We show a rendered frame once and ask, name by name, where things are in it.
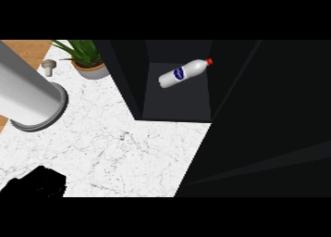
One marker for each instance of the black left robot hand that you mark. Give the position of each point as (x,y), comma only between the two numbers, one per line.
(38,184)

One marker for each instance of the dark grey cabinet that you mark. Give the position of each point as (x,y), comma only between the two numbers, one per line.
(172,92)

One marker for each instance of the white water bottle red cap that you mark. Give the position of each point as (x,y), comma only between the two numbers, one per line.
(181,73)

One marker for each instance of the dark grey cabinet door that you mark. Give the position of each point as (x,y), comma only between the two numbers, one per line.
(271,123)

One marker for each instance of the large grey cylinder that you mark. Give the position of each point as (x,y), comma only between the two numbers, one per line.
(19,89)

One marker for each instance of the green plant in grey pot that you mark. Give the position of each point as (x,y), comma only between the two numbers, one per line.
(87,60)

